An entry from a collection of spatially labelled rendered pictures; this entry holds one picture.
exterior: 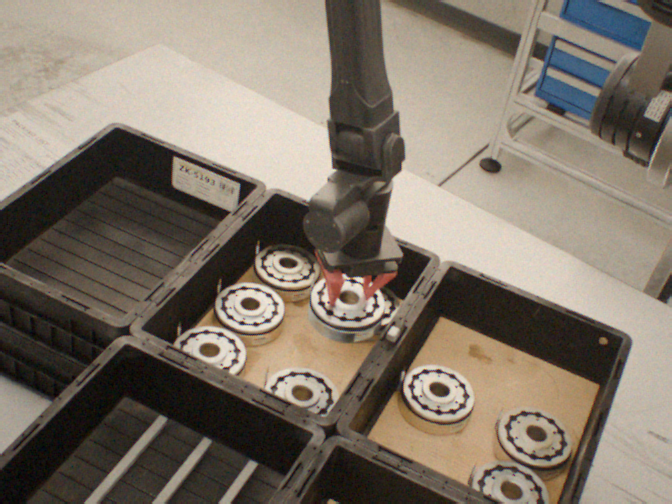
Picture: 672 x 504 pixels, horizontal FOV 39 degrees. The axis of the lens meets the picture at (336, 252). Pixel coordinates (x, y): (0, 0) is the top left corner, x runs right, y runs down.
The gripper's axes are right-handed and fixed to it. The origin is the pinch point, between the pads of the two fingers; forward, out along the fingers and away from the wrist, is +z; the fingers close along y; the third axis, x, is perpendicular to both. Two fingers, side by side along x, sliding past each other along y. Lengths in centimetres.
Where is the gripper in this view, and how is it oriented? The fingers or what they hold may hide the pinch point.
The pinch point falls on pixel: (349, 295)
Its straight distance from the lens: 130.5
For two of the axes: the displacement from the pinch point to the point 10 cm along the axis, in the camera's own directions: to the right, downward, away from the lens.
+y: 9.4, -1.2, 3.2
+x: -3.2, -6.5, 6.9
